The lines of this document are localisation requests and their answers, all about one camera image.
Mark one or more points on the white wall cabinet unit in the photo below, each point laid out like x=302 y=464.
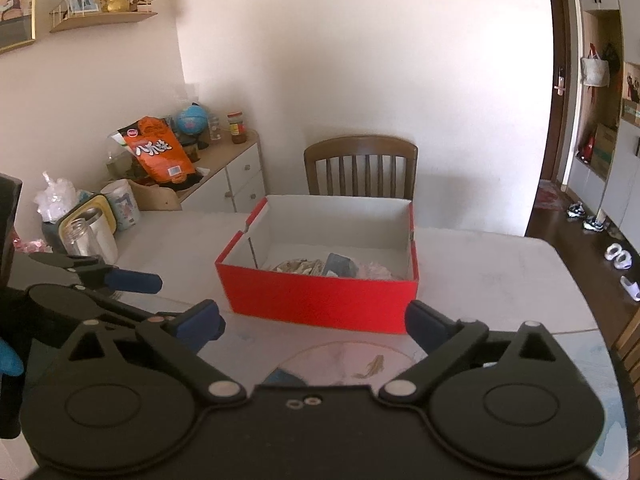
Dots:
x=600 y=200

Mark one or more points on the framed wall picture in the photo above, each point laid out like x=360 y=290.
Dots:
x=15 y=5

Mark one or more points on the silver snack bag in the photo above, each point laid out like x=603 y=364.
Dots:
x=297 y=266

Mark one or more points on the framed photo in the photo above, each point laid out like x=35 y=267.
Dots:
x=632 y=92

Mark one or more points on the dark hanging bag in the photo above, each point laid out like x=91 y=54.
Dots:
x=611 y=57

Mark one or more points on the floral mug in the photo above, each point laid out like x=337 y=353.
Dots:
x=122 y=205

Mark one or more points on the red-lidded sauce bottle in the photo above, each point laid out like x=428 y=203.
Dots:
x=237 y=127

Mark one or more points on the glass jar with dark granules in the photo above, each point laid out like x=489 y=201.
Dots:
x=77 y=237

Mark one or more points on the clear glass cup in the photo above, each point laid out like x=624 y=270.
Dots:
x=215 y=129

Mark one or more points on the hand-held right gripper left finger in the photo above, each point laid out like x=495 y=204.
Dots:
x=197 y=325

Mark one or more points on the green white packet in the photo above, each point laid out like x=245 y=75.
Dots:
x=120 y=142

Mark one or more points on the yellow-rimmed white container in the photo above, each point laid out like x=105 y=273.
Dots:
x=105 y=235

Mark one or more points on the red bottle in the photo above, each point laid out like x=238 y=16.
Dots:
x=585 y=150

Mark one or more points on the red doormat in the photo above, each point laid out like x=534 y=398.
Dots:
x=547 y=195

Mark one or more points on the white marble desktop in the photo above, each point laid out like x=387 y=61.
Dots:
x=475 y=270

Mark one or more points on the brown cardboard carton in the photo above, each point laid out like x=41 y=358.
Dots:
x=605 y=152

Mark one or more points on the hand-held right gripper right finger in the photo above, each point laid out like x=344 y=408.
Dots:
x=430 y=325

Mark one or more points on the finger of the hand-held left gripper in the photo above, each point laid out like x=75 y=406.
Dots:
x=100 y=305
x=135 y=281

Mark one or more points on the light wooden chair back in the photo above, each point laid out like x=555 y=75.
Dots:
x=155 y=197

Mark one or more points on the wooden wall shelf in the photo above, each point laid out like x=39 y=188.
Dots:
x=100 y=19

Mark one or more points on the grey white pouch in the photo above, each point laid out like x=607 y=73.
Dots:
x=340 y=265

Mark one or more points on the brown wooden chair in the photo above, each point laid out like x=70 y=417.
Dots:
x=360 y=147
x=627 y=355

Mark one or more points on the blue globe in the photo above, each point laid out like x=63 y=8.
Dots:
x=191 y=120

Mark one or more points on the red cardboard box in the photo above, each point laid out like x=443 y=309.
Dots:
x=320 y=295

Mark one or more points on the orange snack bag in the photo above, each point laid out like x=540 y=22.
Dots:
x=160 y=152

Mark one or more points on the pink meat packet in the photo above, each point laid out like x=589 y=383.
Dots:
x=375 y=271

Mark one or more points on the painted glass turntable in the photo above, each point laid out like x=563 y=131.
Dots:
x=575 y=360

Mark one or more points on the crumpled white plastic bag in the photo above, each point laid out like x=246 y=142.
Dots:
x=55 y=197

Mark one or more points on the white tote bag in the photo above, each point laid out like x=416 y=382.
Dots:
x=595 y=72

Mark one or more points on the dark sneaker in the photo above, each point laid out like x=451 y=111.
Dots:
x=595 y=224
x=576 y=210

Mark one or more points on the dark teal container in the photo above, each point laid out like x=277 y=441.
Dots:
x=50 y=235

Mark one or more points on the brown door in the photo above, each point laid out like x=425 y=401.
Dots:
x=560 y=35

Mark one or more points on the red white wrapper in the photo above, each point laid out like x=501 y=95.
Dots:
x=30 y=246

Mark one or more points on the person's left hand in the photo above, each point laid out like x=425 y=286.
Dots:
x=10 y=357

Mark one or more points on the white sideboard cabinet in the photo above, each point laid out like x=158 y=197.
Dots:
x=240 y=180

